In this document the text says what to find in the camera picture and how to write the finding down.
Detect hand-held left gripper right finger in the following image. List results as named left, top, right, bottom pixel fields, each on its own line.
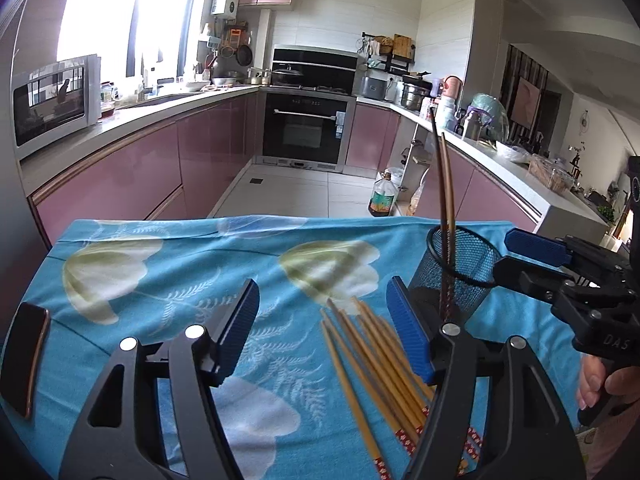
left=386, top=276, right=588, bottom=480

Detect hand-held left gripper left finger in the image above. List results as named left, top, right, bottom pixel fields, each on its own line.
left=62, top=277, right=261, bottom=480

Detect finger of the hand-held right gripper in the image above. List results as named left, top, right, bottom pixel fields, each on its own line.
left=492, top=256, right=578, bottom=307
left=504, top=228, right=632, bottom=283

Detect black mesh utensil holder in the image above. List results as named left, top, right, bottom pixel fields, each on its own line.
left=410, top=225, right=503, bottom=323

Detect bunch of bamboo chopsticks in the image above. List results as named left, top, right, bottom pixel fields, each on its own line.
left=320, top=296, right=483, bottom=480

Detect dark brown chopstick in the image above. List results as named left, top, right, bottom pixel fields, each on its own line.
left=429, top=119, right=452, bottom=318
left=440, top=132, right=457, bottom=321

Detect person's right hand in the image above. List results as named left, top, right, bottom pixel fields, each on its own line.
left=576, top=355, right=640, bottom=411

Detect clear plastic container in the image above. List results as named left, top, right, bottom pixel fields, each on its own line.
left=527, top=154, right=573, bottom=192

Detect white bowl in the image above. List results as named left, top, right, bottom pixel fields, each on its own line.
left=495, top=141, right=531, bottom=163

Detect blue floral tablecloth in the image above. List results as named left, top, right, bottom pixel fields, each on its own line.
left=0, top=215, right=591, bottom=480

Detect cooking oil bottle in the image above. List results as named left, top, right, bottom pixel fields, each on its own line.
left=368, top=171, right=398, bottom=217

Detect steel thermos bottle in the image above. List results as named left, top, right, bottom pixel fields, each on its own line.
left=462, top=107, right=483, bottom=141

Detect green mesh food cover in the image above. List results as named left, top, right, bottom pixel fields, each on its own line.
left=470, top=92, right=510, bottom=141

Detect white bottle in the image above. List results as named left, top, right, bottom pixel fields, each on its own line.
left=436, top=97, right=457, bottom=133

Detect pink kettle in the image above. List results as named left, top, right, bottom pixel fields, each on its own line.
left=440, top=75, right=465, bottom=103

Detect short pink base cabinets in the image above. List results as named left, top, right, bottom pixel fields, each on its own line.
left=345, top=102, right=543, bottom=233

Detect stainless steel pot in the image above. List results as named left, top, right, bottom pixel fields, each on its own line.
left=400, top=82, right=432, bottom=111

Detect long pink base cabinets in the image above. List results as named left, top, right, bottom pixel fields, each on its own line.
left=27, top=92, right=263, bottom=246

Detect black built-in oven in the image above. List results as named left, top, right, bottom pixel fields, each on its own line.
left=262, top=91, right=357, bottom=168

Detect dark smartphone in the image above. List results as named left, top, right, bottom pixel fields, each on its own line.
left=4, top=302, right=51, bottom=420

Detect silver rice cooker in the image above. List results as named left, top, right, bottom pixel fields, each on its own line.
left=361, top=76, right=390, bottom=101

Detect black cooking pot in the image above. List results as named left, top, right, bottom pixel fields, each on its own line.
left=271, top=63, right=305, bottom=86

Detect black range hood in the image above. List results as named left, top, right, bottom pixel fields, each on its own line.
left=272, top=46, right=366, bottom=88

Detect white microwave oven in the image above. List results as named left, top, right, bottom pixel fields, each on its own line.
left=11, top=54, right=102, bottom=148

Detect kitchen window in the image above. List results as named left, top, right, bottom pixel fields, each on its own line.
left=57, top=0, right=201, bottom=83

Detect framed wall picture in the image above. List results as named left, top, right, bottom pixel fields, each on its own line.
left=515, top=76, right=542, bottom=128

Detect black wall rack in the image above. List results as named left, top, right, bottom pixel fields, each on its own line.
left=361, top=31, right=417, bottom=75

